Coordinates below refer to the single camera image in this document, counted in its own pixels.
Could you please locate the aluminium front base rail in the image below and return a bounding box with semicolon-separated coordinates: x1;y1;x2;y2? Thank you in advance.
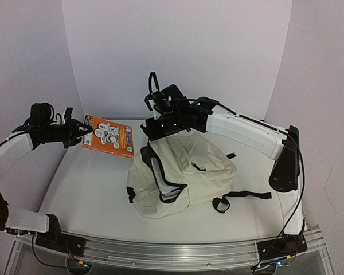
5;227;334;274

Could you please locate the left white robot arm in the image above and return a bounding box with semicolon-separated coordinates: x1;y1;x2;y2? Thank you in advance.
0;119;92;249

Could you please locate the orange comic book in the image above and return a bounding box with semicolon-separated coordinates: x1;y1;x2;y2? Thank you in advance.
81;114;134;158

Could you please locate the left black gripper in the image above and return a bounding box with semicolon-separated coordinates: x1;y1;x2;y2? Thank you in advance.
41;115;92;148

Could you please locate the aluminium table edge rail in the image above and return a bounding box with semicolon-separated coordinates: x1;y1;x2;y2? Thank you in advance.
103;116;266;124

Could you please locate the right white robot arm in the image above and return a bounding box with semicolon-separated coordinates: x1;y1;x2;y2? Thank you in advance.
134;133;303;243

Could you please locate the white palm leaf book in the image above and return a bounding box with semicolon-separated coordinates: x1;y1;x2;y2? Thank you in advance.
151;158;187;201

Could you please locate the beige canvas backpack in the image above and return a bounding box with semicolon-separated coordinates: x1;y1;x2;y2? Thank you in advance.
126;134;272;219

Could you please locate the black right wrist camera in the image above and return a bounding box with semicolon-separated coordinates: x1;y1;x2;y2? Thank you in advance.
144;72;190;116

